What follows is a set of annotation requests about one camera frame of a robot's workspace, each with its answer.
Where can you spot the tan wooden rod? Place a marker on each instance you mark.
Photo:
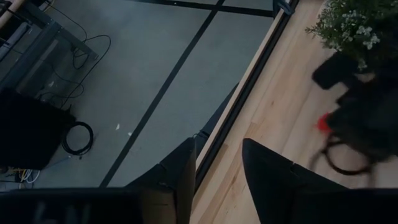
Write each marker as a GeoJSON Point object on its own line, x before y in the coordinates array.
{"type": "Point", "coordinates": [9, 14]}

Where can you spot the red toy strawberry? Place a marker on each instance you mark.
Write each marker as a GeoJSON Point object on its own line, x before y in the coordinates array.
{"type": "Point", "coordinates": [321, 124]}

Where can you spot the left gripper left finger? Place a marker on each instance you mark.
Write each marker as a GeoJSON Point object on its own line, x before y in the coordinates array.
{"type": "Point", "coordinates": [174, 180]}

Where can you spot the grey metal desk frame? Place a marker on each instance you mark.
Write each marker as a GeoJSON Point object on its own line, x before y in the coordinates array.
{"type": "Point", "coordinates": [46, 37]}

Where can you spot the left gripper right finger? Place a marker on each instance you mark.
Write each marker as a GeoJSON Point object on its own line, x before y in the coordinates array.
{"type": "Point", "coordinates": [273, 186]}

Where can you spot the small green potted plant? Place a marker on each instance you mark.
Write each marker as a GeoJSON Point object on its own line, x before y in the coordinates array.
{"type": "Point", "coordinates": [351, 21]}

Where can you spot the black metal table frame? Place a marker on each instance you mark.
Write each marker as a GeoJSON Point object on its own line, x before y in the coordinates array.
{"type": "Point", "coordinates": [248, 90]}

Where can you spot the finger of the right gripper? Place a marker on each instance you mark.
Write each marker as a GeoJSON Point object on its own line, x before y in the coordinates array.
{"type": "Point", "coordinates": [332, 71]}

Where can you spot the black box on floor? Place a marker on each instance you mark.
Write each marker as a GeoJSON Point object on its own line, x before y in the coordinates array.
{"type": "Point", "coordinates": [31, 130]}

